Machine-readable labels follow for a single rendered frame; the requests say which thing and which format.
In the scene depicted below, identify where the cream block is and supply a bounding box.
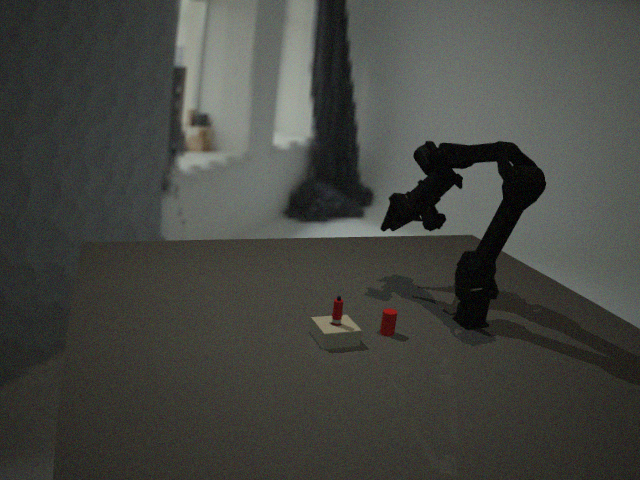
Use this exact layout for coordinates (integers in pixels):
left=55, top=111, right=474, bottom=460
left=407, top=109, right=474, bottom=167
left=310, top=315, right=362, bottom=349

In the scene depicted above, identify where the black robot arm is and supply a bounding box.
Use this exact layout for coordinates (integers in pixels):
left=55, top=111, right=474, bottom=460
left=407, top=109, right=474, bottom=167
left=414, top=141, right=546, bottom=330

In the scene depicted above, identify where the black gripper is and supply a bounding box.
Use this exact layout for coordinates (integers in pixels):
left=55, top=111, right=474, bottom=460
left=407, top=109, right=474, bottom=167
left=381, top=178, right=441, bottom=231

